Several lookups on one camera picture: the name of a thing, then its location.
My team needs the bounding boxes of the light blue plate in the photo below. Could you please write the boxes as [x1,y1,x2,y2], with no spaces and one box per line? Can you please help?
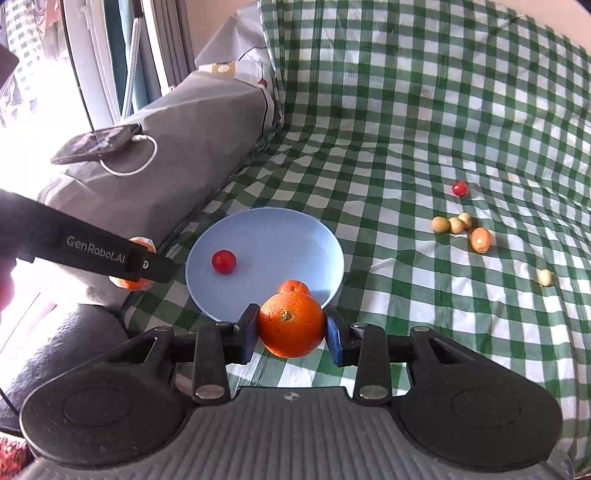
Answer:
[185,208,345,324]

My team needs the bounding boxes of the white charging cable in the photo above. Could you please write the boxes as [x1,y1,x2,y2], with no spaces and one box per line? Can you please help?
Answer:
[99,133,158,177]

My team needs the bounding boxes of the red patterned cloth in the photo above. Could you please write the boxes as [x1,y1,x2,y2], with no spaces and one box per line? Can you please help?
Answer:
[0,434,29,480]

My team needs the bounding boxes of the white printed pillow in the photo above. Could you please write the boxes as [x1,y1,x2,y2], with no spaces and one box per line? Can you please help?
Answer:
[194,4,283,134]

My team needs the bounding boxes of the black smartphone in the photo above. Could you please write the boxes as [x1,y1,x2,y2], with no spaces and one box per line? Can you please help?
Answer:
[50,123,143,165]

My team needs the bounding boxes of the small tangerine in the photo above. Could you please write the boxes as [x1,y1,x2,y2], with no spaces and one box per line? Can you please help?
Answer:
[278,280,311,298]

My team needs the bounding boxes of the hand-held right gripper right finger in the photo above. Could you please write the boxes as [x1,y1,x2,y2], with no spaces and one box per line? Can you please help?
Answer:
[324,306,480,401]

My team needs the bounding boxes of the orange-red tomato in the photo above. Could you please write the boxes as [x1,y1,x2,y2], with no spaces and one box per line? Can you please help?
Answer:
[108,236,158,291]

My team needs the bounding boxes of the blue curtain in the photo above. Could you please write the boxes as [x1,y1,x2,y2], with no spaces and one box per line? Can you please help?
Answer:
[104,0,148,114]

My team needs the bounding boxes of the grey pillow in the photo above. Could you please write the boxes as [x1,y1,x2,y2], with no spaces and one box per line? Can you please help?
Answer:
[34,69,278,305]

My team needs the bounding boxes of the striped pole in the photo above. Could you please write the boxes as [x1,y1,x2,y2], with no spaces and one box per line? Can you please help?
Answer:
[121,18,142,116]

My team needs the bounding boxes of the green checked cloth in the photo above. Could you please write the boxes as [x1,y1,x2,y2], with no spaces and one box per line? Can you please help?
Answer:
[122,0,591,472]

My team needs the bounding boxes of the orange kumquat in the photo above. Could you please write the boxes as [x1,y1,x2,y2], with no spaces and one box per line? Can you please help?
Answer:
[469,227,491,254]

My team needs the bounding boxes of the grey door frame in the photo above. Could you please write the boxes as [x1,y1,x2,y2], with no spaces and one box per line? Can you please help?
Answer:
[142,0,195,89]

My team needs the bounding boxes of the dark grey cushion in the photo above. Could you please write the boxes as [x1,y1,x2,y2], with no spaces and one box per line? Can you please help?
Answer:
[0,302,134,435]

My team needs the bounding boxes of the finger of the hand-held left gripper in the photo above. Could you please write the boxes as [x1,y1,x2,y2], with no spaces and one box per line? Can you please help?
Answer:
[137,248,174,284]

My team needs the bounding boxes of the white window frame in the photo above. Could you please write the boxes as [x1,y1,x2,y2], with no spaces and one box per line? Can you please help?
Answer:
[60,0,122,134]

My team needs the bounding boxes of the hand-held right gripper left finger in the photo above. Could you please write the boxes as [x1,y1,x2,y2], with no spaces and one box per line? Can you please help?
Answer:
[107,304,260,406]

